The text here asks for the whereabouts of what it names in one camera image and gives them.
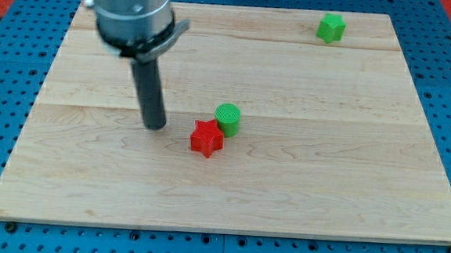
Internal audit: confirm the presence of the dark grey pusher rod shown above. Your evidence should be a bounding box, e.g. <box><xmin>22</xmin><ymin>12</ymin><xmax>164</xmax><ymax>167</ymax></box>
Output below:
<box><xmin>131</xmin><ymin>60</ymin><xmax>167</xmax><ymax>130</ymax></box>

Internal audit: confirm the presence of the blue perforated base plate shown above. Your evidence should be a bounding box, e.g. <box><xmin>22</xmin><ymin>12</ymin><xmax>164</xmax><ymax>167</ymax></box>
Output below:
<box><xmin>0</xmin><ymin>0</ymin><xmax>451</xmax><ymax>253</ymax></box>

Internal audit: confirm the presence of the green star block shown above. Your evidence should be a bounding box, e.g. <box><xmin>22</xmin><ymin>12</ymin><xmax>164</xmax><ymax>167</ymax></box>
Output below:
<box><xmin>316</xmin><ymin>13</ymin><xmax>346</xmax><ymax>43</ymax></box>

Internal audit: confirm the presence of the green cylinder block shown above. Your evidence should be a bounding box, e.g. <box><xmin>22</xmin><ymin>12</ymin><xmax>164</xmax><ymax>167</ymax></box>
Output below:
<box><xmin>215</xmin><ymin>103</ymin><xmax>241</xmax><ymax>138</ymax></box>

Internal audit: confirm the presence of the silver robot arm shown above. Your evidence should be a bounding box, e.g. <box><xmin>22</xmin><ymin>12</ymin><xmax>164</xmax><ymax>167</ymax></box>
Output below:
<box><xmin>93</xmin><ymin>0</ymin><xmax>190</xmax><ymax>130</ymax></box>

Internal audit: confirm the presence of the red star block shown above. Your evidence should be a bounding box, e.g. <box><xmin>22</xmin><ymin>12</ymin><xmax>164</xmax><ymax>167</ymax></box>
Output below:
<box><xmin>189</xmin><ymin>119</ymin><xmax>224</xmax><ymax>158</ymax></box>

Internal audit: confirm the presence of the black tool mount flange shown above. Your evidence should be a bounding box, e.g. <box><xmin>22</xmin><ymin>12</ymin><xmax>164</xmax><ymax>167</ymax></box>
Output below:
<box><xmin>96</xmin><ymin>19</ymin><xmax>190</xmax><ymax>63</ymax></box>

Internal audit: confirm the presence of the wooden board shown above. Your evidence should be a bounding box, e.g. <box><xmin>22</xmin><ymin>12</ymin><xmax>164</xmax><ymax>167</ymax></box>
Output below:
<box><xmin>0</xmin><ymin>3</ymin><xmax>451</xmax><ymax>245</ymax></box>

